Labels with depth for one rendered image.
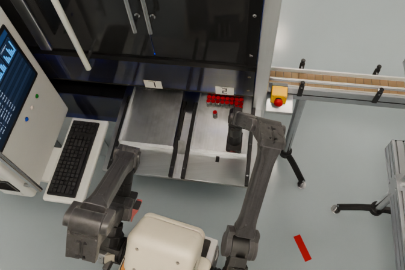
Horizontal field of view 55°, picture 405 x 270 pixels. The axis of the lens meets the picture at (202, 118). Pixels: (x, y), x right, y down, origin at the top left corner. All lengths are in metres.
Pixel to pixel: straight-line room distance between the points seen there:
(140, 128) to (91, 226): 0.99
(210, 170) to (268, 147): 0.67
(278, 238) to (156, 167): 1.09
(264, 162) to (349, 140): 1.84
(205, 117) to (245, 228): 0.79
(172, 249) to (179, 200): 1.52
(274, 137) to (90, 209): 0.54
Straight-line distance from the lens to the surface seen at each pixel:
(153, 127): 1.89
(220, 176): 1.76
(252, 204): 1.20
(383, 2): 3.90
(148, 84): 1.87
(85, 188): 1.93
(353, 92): 2.00
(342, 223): 2.71
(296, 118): 2.25
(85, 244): 1.02
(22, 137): 1.83
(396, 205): 2.27
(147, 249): 1.17
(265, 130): 1.15
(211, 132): 1.85
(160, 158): 1.82
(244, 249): 1.27
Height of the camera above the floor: 2.51
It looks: 59 degrees down
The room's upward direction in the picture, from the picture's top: 6 degrees counter-clockwise
